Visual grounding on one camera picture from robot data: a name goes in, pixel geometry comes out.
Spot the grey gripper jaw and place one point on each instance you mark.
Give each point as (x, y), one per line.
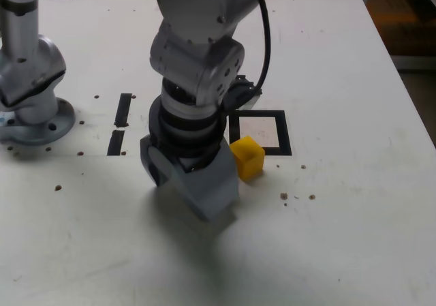
(211, 190)
(145, 156)

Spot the black tape square outline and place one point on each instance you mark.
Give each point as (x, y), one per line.
(284, 132)

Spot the black tape strip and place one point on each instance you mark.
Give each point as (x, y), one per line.
(116, 142)

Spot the yellow cube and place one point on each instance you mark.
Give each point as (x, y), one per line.
(250, 159)

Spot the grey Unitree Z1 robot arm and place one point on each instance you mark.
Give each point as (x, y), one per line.
(197, 47)

